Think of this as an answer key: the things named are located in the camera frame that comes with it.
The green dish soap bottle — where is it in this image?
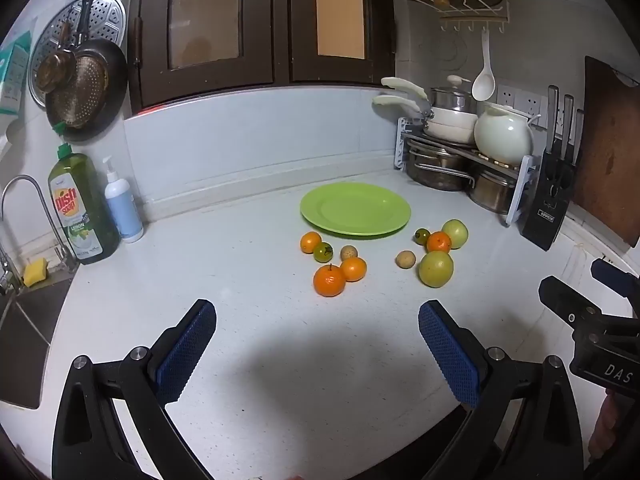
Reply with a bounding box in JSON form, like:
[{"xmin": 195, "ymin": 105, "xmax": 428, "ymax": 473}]
[{"xmin": 48, "ymin": 144, "xmax": 121, "ymax": 265}]

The teal and white box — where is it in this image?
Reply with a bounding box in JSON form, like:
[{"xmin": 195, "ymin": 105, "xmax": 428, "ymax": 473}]
[{"xmin": 0, "ymin": 42, "xmax": 32, "ymax": 116}]

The small steel pot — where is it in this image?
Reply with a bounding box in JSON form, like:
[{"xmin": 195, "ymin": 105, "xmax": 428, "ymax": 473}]
[{"xmin": 467, "ymin": 170, "xmax": 516, "ymax": 215}]

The steel pot with lid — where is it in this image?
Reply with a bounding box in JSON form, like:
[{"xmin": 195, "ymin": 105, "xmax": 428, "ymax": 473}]
[{"xmin": 430, "ymin": 75, "xmax": 473, "ymax": 111}]

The dark wooden cabinet door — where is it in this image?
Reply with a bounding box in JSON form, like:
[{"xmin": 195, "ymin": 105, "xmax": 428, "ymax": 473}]
[
  {"xmin": 287, "ymin": 0, "xmax": 396, "ymax": 86},
  {"xmin": 132, "ymin": 0, "xmax": 276, "ymax": 106}
]

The yellow sponge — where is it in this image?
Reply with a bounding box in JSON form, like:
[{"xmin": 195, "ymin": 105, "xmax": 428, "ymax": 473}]
[{"xmin": 23, "ymin": 258, "xmax": 49, "ymax": 287}]

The small brown saucepan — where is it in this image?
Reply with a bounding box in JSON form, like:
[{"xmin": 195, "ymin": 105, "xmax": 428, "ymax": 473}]
[{"xmin": 37, "ymin": 21, "xmax": 76, "ymax": 93}]

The small pale green apple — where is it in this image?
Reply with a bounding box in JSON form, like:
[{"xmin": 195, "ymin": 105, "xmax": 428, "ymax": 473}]
[{"xmin": 442, "ymin": 218, "xmax": 469, "ymax": 249}]

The steel sink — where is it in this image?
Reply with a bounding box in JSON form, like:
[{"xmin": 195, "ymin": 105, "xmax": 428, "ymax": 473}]
[{"xmin": 0, "ymin": 277, "xmax": 73, "ymax": 410}]

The white ladle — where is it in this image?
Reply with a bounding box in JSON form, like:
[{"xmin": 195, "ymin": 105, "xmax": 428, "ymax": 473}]
[{"xmin": 471, "ymin": 30, "xmax": 497, "ymax": 102}]

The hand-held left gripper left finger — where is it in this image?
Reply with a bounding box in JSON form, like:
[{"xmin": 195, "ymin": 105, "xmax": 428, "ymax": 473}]
[{"xmin": 51, "ymin": 299, "xmax": 217, "ymax": 480}]

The person's right hand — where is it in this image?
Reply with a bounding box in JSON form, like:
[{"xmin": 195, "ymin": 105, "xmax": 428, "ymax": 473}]
[{"xmin": 589, "ymin": 392, "xmax": 617, "ymax": 463}]

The dark frying pan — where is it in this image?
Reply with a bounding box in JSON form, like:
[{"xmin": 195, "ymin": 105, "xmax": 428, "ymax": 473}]
[{"xmin": 45, "ymin": 0, "xmax": 128, "ymax": 142}]

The large steel pot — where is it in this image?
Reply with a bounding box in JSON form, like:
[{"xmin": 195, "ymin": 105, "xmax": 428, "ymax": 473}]
[{"xmin": 405, "ymin": 142, "xmax": 476, "ymax": 192}]

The large pale green apple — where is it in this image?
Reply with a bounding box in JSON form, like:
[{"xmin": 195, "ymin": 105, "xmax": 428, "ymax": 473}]
[{"xmin": 418, "ymin": 250, "xmax": 455, "ymax": 289}]

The white pan cream handle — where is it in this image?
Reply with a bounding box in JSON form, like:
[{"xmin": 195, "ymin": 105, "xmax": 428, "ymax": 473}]
[
  {"xmin": 372, "ymin": 95, "xmax": 478, "ymax": 145},
  {"xmin": 381, "ymin": 76, "xmax": 478, "ymax": 126}
]

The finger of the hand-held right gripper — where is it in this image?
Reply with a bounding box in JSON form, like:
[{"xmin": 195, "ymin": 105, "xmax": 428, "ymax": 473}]
[
  {"xmin": 591, "ymin": 258, "xmax": 640, "ymax": 306},
  {"xmin": 539, "ymin": 276, "xmax": 603, "ymax": 332}
]

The large tangerine with stem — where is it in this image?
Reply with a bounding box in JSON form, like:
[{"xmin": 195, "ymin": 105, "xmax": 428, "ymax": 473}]
[{"xmin": 313, "ymin": 263, "xmax": 347, "ymax": 298}]

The green plate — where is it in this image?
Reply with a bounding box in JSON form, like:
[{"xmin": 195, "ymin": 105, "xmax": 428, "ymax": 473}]
[{"xmin": 300, "ymin": 182, "xmax": 412, "ymax": 239}]

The steel faucet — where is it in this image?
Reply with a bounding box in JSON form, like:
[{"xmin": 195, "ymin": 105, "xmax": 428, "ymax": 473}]
[{"xmin": 0, "ymin": 175, "xmax": 78, "ymax": 296}]

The white wire wall rack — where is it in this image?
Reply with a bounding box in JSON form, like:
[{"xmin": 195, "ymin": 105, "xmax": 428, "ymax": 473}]
[{"xmin": 392, "ymin": 0, "xmax": 511, "ymax": 33}]

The round perforated steel steamer plate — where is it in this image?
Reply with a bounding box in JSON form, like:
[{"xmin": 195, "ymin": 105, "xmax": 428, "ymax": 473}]
[{"xmin": 27, "ymin": 0, "xmax": 127, "ymax": 108}]

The white double wall outlet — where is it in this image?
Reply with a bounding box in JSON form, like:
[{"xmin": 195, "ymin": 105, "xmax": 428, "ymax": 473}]
[{"xmin": 517, "ymin": 89, "xmax": 546, "ymax": 118}]

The black knife block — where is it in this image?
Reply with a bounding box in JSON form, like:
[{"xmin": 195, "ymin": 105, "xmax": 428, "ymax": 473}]
[{"xmin": 520, "ymin": 150, "xmax": 576, "ymax": 252}]

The white ceramic pot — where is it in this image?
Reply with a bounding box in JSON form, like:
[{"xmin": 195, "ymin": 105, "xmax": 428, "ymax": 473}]
[{"xmin": 474, "ymin": 102, "xmax": 543, "ymax": 166}]

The brown wooden cutting board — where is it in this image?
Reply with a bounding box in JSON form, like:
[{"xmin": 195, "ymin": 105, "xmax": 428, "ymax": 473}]
[{"xmin": 572, "ymin": 56, "xmax": 640, "ymax": 248}]

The steel handled knife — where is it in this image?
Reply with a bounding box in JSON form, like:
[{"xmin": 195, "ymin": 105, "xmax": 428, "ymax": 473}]
[
  {"xmin": 571, "ymin": 108, "xmax": 585, "ymax": 166},
  {"xmin": 560, "ymin": 94, "xmax": 575, "ymax": 161},
  {"xmin": 545, "ymin": 85, "xmax": 560, "ymax": 153}
]

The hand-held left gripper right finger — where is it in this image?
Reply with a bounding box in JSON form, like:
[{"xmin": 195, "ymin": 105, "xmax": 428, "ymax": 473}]
[{"xmin": 418, "ymin": 300, "xmax": 586, "ymax": 480}]

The white and grey pot rack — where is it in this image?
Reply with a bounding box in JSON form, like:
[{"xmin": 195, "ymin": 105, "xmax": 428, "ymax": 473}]
[{"xmin": 396, "ymin": 117, "xmax": 535, "ymax": 226}]

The white pump bottle blue label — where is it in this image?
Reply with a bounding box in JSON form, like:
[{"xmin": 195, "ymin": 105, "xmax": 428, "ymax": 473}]
[{"xmin": 102, "ymin": 156, "xmax": 145, "ymax": 244}]

